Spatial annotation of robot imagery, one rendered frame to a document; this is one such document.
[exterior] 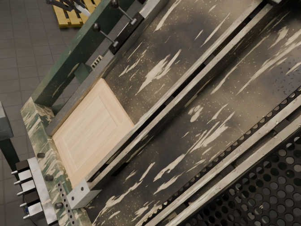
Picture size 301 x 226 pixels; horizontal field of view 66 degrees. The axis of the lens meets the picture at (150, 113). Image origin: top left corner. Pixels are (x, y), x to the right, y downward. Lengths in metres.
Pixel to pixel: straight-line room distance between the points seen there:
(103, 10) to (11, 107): 1.75
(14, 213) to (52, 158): 0.98
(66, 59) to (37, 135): 0.41
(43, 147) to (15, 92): 1.65
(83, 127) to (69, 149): 0.13
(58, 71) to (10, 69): 1.86
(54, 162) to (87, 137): 0.20
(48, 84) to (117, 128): 0.54
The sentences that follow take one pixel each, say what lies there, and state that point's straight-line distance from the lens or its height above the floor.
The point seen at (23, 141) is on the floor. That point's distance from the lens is 2.41.
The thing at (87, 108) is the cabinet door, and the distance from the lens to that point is 1.12.
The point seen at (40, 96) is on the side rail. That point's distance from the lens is 1.40.
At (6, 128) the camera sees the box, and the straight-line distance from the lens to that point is 1.44.
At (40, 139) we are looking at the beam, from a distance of 1.30.
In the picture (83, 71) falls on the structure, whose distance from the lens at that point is 1.30.
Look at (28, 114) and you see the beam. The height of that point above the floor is 0.86.
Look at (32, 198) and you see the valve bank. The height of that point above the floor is 0.76.
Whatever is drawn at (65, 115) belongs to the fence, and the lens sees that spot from 1.19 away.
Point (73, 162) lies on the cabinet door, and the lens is 1.14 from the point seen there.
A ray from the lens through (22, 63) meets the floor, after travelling 3.21.
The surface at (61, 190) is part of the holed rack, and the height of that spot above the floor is 0.89.
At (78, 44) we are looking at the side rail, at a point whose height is 1.23.
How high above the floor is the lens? 1.93
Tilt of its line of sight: 47 degrees down
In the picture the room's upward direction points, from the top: 16 degrees clockwise
